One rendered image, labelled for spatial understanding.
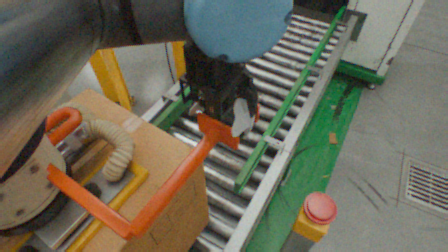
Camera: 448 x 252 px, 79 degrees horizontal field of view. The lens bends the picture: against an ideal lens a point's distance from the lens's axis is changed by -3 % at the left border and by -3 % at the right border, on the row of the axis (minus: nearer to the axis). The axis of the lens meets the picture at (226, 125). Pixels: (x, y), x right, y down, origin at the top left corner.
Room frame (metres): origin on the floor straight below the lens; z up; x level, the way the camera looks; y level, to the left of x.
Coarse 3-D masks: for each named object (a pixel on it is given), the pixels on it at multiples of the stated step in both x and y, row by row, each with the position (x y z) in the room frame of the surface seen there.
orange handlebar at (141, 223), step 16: (64, 112) 0.35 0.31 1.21; (80, 112) 0.35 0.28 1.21; (48, 128) 0.32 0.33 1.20; (64, 128) 0.31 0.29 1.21; (208, 144) 0.28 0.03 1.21; (192, 160) 0.24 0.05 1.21; (48, 176) 0.21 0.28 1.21; (64, 176) 0.21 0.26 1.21; (176, 176) 0.21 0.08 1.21; (64, 192) 0.19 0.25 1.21; (80, 192) 0.19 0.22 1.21; (160, 192) 0.19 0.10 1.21; (176, 192) 0.19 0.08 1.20; (96, 208) 0.16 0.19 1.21; (144, 208) 0.16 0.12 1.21; (160, 208) 0.16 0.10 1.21; (112, 224) 0.14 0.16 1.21; (128, 224) 0.14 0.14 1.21; (144, 224) 0.14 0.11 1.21; (128, 240) 0.12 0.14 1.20
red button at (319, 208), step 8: (320, 192) 0.27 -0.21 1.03; (312, 200) 0.25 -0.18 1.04; (320, 200) 0.25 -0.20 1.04; (328, 200) 0.25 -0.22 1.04; (304, 208) 0.24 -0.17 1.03; (312, 208) 0.23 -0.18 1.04; (320, 208) 0.23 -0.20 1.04; (328, 208) 0.23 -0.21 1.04; (336, 208) 0.24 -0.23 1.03; (312, 216) 0.22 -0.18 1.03; (320, 216) 0.22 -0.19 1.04; (328, 216) 0.22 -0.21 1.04; (320, 224) 0.21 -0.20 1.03
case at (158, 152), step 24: (96, 96) 0.53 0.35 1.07; (120, 120) 0.45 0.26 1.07; (144, 120) 0.45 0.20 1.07; (144, 144) 0.38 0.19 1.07; (168, 144) 0.38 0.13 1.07; (72, 168) 0.31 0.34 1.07; (168, 168) 0.31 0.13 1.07; (144, 192) 0.25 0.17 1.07; (192, 192) 0.31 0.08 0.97; (168, 216) 0.24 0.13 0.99; (192, 216) 0.29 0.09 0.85; (0, 240) 0.15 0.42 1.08; (96, 240) 0.16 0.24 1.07; (120, 240) 0.16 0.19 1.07; (144, 240) 0.18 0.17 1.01; (168, 240) 0.22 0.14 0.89; (192, 240) 0.27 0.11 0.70
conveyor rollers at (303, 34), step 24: (312, 24) 1.85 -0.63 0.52; (288, 48) 1.56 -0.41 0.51; (312, 48) 1.50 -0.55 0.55; (264, 72) 1.27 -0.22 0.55; (288, 72) 1.28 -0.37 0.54; (312, 72) 1.29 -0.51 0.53; (264, 96) 1.07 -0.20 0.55; (288, 120) 0.90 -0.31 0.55; (192, 144) 0.75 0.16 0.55; (240, 144) 0.75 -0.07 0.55; (240, 168) 0.63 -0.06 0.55; (216, 192) 0.52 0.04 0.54; (240, 216) 0.41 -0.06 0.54
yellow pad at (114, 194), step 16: (96, 176) 0.28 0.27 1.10; (128, 176) 0.28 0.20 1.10; (144, 176) 0.28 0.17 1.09; (96, 192) 0.23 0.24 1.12; (112, 192) 0.24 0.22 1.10; (128, 192) 0.25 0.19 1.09; (112, 208) 0.21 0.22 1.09; (80, 224) 0.18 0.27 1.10; (96, 224) 0.18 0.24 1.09; (32, 240) 0.15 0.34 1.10; (64, 240) 0.15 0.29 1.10; (80, 240) 0.15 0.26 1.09
